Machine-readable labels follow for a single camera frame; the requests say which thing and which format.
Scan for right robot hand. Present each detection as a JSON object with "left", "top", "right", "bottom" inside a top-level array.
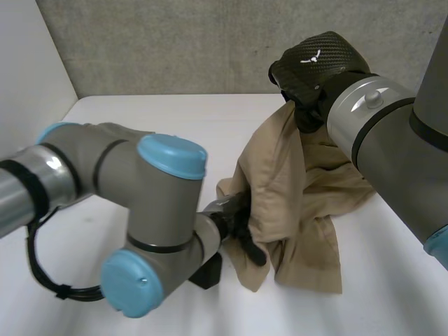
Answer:
[{"left": 268, "top": 31, "right": 372, "bottom": 134}]

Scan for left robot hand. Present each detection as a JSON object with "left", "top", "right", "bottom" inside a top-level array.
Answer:
[{"left": 216, "top": 192, "right": 267, "bottom": 267}]

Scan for beige shorts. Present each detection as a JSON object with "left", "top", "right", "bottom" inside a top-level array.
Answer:
[{"left": 215, "top": 101, "right": 375, "bottom": 295}]

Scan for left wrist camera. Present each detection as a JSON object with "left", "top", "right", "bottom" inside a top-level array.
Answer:
[{"left": 188, "top": 253, "right": 223, "bottom": 291}]

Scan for black cable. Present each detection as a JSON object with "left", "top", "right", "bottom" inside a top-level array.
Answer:
[{"left": 26, "top": 217, "right": 106, "bottom": 301}]

